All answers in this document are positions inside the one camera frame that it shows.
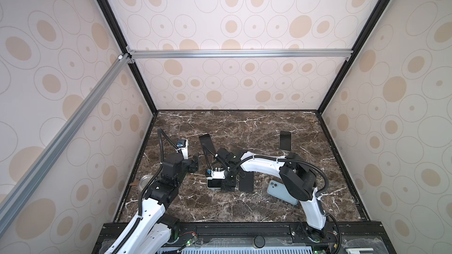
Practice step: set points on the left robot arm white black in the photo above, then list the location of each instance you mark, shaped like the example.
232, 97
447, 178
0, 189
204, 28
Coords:
150, 229

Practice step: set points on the silver aluminium rail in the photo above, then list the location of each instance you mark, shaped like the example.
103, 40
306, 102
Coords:
23, 190
250, 53

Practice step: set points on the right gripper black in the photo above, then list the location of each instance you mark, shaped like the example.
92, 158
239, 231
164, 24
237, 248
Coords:
228, 181

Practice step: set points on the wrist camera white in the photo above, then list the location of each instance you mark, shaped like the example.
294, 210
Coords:
182, 147
214, 174

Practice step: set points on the silver aluminium rail left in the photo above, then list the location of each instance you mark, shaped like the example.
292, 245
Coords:
23, 190

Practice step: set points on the black phone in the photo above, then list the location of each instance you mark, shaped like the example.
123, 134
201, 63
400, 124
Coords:
207, 144
285, 143

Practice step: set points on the black frame post right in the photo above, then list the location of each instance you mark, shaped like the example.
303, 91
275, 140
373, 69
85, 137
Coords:
375, 16

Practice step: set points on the blue drink can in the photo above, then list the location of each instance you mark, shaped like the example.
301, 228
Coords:
144, 181

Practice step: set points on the light blue case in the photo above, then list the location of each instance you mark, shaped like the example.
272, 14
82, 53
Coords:
279, 191
214, 183

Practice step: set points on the silver aluminium rail rear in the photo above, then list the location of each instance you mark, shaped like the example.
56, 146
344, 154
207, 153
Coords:
250, 53

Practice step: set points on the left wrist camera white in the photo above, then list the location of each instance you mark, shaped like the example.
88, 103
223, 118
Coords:
182, 147

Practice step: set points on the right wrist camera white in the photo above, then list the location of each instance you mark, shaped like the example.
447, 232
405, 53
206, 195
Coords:
214, 174

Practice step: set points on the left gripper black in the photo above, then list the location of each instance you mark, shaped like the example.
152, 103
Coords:
193, 165

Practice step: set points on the black frame post left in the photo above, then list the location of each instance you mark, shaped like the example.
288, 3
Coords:
115, 28

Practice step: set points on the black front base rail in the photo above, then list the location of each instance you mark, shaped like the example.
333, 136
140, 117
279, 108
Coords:
279, 237

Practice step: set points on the black phone left rear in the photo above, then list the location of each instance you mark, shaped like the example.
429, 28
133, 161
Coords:
207, 144

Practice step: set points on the black phone right rear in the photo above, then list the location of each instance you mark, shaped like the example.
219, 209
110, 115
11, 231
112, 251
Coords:
285, 143

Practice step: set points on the black frame post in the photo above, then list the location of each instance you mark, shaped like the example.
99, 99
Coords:
115, 28
375, 16

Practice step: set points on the black phone case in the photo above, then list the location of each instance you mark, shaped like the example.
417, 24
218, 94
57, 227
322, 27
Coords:
246, 181

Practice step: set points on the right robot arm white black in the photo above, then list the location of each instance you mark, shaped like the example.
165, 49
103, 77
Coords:
302, 180

